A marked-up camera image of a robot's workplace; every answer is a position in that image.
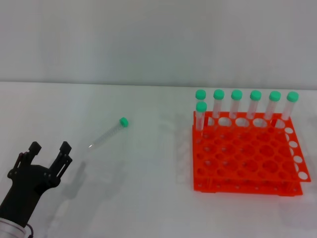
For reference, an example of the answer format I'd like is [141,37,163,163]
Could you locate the orange test tube rack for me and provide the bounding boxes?
[192,111,312,197]

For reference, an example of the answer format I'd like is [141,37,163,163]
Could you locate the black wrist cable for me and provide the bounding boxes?
[25,224,36,238]

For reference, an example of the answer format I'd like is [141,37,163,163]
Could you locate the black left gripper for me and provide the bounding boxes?
[0,141,73,228]

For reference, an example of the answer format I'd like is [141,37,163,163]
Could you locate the clear graduated green-capped test tube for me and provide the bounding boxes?
[88,117,129,150]

